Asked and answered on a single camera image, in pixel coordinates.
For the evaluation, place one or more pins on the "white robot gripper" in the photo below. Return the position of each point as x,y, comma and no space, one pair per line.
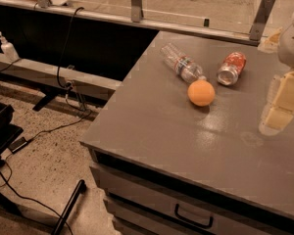
293,46

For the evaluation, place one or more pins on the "red soda can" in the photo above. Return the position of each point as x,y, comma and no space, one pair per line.
231,68

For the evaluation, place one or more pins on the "black chair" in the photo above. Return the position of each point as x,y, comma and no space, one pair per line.
8,134

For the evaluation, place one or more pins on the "black power adapter brick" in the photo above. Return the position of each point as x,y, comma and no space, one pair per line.
17,145

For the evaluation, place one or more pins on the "orange fruit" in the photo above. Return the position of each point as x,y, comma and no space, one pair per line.
201,93

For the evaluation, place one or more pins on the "clear plastic water bottle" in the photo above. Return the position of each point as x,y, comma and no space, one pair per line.
183,65

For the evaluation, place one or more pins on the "white pump dispenser bottle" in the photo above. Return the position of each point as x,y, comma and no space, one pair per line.
8,49

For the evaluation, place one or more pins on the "low grey wall ledge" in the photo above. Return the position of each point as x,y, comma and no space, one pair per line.
84,83

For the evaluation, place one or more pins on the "black drawer handle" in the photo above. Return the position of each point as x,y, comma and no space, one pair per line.
200,220

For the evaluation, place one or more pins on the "metal railing frame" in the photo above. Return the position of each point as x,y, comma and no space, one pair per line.
137,18

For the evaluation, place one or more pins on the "grey drawer cabinet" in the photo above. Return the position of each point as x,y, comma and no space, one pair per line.
153,149

